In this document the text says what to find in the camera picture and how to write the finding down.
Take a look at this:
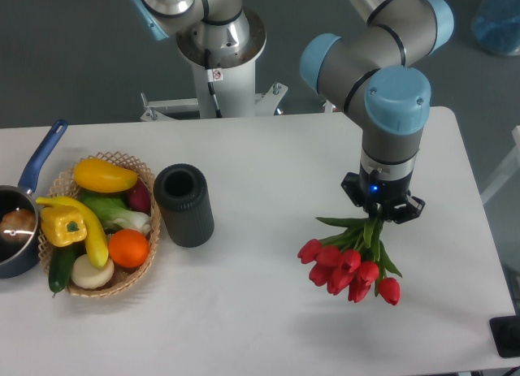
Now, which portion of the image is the green cucumber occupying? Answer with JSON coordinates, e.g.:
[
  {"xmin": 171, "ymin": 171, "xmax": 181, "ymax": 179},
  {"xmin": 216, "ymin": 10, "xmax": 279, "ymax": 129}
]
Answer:
[{"xmin": 48, "ymin": 242, "xmax": 84, "ymax": 296}]

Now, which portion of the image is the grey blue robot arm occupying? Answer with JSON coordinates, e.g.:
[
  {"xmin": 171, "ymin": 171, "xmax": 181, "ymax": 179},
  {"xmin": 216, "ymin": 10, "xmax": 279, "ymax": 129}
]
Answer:
[{"xmin": 131, "ymin": 0, "xmax": 454, "ymax": 223}]

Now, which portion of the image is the green lettuce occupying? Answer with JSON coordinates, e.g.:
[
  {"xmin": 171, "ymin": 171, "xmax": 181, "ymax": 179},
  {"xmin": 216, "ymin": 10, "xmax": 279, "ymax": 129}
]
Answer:
[{"xmin": 79, "ymin": 191, "xmax": 151, "ymax": 236}]

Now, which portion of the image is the white frame at right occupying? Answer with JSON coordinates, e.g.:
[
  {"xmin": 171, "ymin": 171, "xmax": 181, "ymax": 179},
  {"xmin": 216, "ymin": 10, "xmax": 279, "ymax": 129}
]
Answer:
[{"xmin": 480, "ymin": 126, "xmax": 519, "ymax": 205}]

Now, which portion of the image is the black device at edge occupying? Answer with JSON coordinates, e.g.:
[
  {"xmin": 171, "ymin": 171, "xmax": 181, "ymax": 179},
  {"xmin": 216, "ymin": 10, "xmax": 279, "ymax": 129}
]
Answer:
[{"xmin": 489, "ymin": 315, "xmax": 519, "ymax": 358}]

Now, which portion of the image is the brown food in pan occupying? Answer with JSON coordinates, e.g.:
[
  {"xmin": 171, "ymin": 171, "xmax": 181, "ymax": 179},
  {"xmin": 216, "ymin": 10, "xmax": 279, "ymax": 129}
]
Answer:
[{"xmin": 1, "ymin": 209, "xmax": 36, "ymax": 243}]

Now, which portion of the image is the red tulip bouquet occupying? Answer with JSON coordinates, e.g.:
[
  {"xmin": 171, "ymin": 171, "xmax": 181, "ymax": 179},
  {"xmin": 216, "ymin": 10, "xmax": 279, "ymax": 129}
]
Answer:
[{"xmin": 297, "ymin": 217, "xmax": 401, "ymax": 305}]

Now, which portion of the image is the yellow mango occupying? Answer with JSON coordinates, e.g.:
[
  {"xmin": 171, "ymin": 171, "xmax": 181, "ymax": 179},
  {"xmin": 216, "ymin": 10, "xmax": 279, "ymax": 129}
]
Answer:
[{"xmin": 73, "ymin": 158, "xmax": 138, "ymax": 193}]

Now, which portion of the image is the blue saucepan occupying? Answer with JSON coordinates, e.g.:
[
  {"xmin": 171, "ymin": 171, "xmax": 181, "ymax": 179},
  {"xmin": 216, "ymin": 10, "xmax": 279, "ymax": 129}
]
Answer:
[{"xmin": 1, "ymin": 119, "xmax": 68, "ymax": 279}]

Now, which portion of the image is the blue transparent container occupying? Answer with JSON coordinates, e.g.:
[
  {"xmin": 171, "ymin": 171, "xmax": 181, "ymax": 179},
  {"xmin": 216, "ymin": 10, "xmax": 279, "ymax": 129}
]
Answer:
[{"xmin": 471, "ymin": 0, "xmax": 519, "ymax": 56}]

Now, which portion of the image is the yellow bell pepper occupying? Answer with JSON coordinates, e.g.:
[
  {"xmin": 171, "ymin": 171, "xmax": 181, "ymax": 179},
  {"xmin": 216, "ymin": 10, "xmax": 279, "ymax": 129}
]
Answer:
[{"xmin": 41, "ymin": 205, "xmax": 87, "ymax": 247}]

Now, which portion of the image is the dark grey ribbed vase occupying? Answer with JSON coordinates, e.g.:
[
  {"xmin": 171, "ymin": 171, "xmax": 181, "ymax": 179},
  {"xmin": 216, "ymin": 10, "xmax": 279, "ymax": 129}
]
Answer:
[{"xmin": 154, "ymin": 163, "xmax": 215, "ymax": 248}]

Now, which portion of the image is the yellow squash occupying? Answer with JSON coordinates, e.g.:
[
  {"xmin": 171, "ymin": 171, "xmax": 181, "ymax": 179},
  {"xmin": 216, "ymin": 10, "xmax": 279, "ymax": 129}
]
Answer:
[{"xmin": 36, "ymin": 196, "xmax": 109, "ymax": 269}]

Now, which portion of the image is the woven wicker basket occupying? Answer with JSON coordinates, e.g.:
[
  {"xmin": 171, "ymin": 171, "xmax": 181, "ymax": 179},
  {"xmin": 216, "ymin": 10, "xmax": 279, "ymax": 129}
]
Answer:
[{"xmin": 38, "ymin": 152, "xmax": 160, "ymax": 297}]

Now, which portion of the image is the red onion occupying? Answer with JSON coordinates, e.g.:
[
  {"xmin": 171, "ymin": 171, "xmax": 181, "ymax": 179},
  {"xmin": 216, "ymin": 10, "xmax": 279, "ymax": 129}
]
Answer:
[{"xmin": 126, "ymin": 178, "xmax": 151, "ymax": 214}]

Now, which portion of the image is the white round onion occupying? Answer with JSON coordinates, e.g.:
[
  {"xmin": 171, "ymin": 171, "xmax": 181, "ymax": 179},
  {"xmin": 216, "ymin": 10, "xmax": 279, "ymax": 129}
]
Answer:
[{"xmin": 71, "ymin": 254, "xmax": 115, "ymax": 289}]

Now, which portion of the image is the orange fruit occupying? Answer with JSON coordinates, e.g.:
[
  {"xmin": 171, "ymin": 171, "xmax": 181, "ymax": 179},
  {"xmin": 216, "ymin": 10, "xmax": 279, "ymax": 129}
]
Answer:
[{"xmin": 108, "ymin": 229, "xmax": 150, "ymax": 268}]

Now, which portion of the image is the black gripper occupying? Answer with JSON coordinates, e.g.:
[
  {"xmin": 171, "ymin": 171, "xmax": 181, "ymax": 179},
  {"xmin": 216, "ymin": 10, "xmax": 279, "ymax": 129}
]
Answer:
[{"xmin": 341, "ymin": 171, "xmax": 425, "ymax": 224}]

